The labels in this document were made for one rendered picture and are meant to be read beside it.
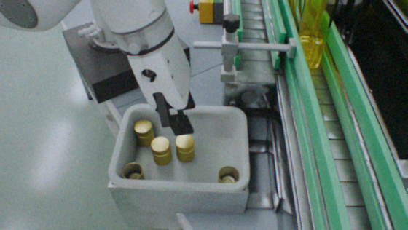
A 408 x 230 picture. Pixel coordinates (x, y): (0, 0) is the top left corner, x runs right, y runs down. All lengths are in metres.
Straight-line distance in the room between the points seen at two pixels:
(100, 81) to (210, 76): 0.27
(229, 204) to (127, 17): 0.33
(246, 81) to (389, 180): 0.29
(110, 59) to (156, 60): 0.39
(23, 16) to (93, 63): 0.41
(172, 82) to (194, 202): 0.22
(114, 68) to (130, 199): 0.32
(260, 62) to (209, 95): 0.17
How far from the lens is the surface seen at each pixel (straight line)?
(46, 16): 0.37
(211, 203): 0.53
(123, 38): 0.38
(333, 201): 0.37
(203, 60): 0.83
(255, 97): 0.59
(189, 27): 0.96
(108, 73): 0.73
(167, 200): 0.53
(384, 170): 0.42
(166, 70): 0.39
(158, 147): 0.56
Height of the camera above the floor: 1.26
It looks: 48 degrees down
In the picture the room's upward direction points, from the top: straight up
